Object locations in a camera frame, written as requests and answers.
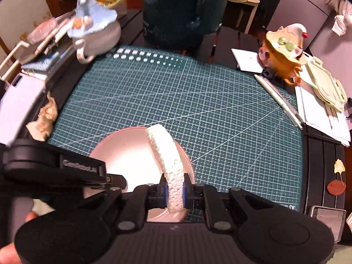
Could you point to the white pen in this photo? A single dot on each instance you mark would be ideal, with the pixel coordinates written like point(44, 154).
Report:
point(282, 102)

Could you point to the pale green container lid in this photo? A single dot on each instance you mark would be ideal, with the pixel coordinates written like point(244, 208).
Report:
point(326, 87)

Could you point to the wooden stool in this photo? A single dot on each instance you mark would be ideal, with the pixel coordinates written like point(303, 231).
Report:
point(240, 15)

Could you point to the green cutting mat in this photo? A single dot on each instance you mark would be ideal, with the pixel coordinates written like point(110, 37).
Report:
point(234, 132)

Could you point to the blue hat white teapot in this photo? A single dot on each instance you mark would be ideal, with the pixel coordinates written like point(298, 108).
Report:
point(94, 30)

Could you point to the crumpled brown paper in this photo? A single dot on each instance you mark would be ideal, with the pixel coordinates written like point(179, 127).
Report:
point(41, 128)

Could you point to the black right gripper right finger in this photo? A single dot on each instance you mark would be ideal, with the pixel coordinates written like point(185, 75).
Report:
point(212, 203)

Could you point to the white card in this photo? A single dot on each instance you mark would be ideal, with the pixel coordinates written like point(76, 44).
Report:
point(247, 61)

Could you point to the orange pig teapot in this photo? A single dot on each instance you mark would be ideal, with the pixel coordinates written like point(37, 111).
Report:
point(282, 52)

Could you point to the white paper stack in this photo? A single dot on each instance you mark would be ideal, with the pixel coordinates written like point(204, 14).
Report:
point(319, 115)

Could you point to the smartphone with lit screen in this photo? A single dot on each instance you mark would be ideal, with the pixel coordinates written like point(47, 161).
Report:
point(331, 217)

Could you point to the beige oval sponge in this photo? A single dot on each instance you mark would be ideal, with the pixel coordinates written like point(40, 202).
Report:
point(165, 151)

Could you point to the leaf shaped coaster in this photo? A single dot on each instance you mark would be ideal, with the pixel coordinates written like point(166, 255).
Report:
point(337, 186)

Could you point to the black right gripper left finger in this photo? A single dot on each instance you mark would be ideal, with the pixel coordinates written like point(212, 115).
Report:
point(136, 205)

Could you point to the white bowl red rim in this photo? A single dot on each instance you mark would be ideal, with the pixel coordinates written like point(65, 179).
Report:
point(127, 152)

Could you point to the white crumpled cloth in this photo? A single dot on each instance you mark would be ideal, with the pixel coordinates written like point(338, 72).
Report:
point(341, 23)

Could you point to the person left hand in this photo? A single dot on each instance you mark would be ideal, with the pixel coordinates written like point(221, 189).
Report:
point(8, 254)

